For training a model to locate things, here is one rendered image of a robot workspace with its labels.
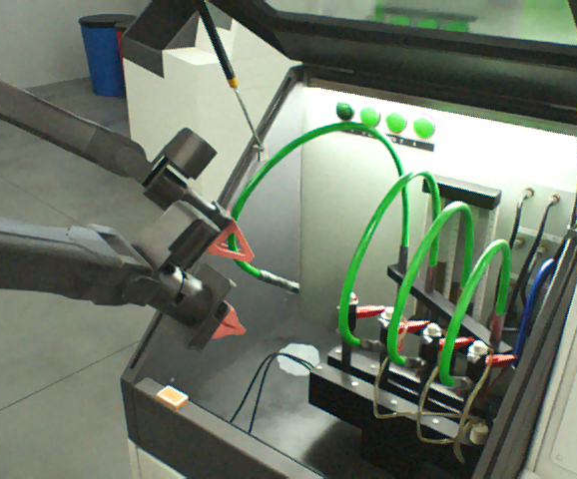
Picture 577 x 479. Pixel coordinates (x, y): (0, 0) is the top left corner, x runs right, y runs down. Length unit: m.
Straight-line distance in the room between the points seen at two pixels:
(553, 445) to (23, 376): 2.31
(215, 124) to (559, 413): 3.12
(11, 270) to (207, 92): 3.28
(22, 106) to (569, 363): 0.89
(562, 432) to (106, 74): 6.47
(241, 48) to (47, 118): 2.92
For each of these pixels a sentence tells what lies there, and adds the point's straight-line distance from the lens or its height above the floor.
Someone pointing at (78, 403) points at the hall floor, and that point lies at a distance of 2.75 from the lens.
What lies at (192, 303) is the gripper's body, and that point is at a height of 1.32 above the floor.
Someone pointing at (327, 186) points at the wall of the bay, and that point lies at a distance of 1.44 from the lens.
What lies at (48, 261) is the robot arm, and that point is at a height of 1.46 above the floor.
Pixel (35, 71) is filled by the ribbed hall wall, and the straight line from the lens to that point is 7.89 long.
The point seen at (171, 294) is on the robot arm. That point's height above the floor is 1.34.
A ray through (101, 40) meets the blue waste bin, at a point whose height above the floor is 0.59.
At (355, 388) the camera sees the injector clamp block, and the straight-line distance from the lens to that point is 1.19.
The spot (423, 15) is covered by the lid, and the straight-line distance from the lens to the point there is 1.02.
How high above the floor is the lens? 1.75
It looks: 27 degrees down
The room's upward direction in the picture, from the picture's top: straight up
